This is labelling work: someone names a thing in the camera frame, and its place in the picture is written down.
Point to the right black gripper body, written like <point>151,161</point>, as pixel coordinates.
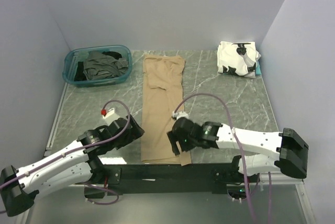
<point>186,144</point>

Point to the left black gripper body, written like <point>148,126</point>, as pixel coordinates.
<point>134,133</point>

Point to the tan t shirt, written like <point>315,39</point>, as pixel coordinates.
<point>162,93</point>

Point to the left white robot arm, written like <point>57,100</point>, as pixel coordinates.
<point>78,162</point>

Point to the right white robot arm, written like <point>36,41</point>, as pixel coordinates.
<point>261,152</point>

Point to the black base beam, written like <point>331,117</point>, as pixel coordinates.
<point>169,178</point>

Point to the grey t shirt in basket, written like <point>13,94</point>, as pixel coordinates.
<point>104,67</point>

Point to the black garment in basket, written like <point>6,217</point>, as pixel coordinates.
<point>112,54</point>

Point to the teal plastic basket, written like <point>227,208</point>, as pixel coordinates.
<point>97,66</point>

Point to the white printed folded t shirt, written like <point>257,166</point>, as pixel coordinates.
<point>237,58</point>

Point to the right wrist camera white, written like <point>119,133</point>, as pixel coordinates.
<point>179,114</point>

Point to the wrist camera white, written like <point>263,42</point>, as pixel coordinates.
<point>110,116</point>
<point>179,114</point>

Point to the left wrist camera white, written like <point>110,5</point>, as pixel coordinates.
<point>110,116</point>

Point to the aluminium frame rail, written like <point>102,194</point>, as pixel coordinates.
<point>250,105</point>

